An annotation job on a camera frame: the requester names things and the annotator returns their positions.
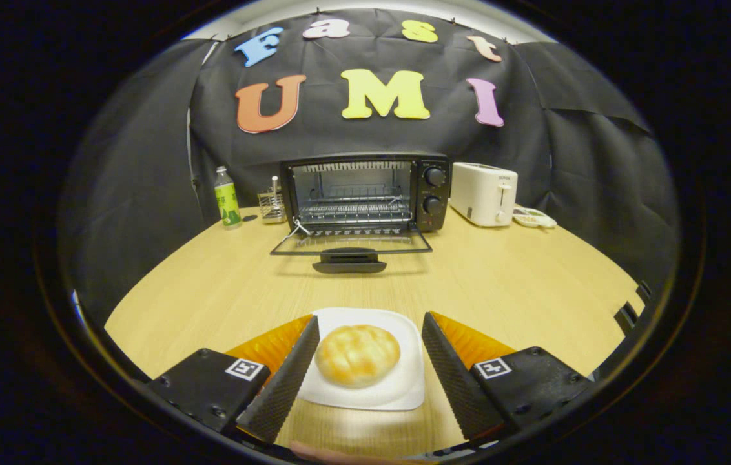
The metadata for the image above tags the white slot toaster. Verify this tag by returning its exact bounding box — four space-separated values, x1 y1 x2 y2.
449 162 519 227

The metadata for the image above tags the white square plate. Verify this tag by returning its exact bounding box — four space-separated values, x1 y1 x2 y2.
296 307 426 412

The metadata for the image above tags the round golden bread bun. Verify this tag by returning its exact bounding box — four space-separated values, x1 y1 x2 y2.
314 325 401 389

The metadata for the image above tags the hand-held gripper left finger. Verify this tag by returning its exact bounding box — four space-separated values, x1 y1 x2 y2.
146 315 321 445

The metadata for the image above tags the black toaster oven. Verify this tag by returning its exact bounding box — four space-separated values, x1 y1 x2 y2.
270 152 452 274

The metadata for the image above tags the green label drink bottle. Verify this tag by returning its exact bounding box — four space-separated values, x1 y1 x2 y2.
214 166 243 229

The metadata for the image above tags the small white snack dish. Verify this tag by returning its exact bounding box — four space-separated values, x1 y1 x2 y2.
513 205 558 229

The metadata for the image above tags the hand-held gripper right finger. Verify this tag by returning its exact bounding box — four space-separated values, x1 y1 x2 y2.
422 311 595 443

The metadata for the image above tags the black chair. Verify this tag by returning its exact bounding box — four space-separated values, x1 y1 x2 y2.
614 281 654 333

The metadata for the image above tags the black backdrop cloth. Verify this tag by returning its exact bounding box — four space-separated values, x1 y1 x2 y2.
59 8 683 324

